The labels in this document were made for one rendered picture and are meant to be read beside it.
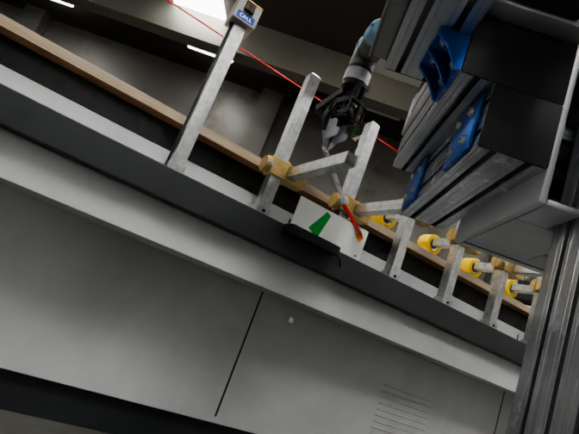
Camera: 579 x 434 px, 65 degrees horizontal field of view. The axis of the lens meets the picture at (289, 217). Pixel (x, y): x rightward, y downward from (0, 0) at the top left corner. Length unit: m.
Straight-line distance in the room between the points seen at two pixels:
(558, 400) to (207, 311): 1.07
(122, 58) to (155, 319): 6.12
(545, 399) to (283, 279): 0.85
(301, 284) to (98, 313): 0.56
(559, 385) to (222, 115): 6.19
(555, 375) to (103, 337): 1.11
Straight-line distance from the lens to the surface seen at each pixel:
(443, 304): 1.63
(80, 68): 1.38
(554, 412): 0.58
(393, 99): 5.08
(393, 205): 1.27
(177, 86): 6.86
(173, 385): 1.46
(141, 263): 1.38
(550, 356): 0.61
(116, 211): 1.17
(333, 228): 1.36
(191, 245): 1.20
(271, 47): 5.24
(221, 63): 1.29
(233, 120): 6.51
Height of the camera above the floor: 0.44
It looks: 13 degrees up
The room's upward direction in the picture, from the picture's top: 21 degrees clockwise
